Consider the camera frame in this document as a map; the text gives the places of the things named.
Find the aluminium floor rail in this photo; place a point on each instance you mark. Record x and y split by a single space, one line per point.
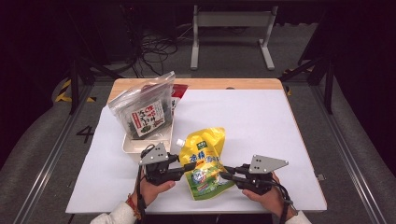
348 149
53 149

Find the small metal table bracket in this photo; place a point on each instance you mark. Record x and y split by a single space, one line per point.
321 177

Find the white table mat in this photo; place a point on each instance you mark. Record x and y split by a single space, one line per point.
255 124

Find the black metal stand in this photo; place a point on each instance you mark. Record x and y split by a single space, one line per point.
328 81
74 81

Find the white divided storage box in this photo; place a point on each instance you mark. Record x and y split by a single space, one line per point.
134 146

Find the white metal stand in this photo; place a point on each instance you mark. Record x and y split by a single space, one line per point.
233 19

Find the yellow spout pouch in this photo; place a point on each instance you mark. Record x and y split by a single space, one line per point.
205 161

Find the yellow and black hazard tape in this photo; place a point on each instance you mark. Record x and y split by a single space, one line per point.
63 90

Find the person's right hand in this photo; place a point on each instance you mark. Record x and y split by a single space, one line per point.
271 202

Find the red and white snack packet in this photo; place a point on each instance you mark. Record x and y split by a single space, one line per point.
179 93

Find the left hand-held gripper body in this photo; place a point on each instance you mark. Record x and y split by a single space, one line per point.
155 169

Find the clear bag of dried seaweed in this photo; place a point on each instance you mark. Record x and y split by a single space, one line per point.
144 109

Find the person's left hand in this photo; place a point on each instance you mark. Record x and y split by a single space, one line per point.
154 189

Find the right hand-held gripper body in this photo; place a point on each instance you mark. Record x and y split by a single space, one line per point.
258 179

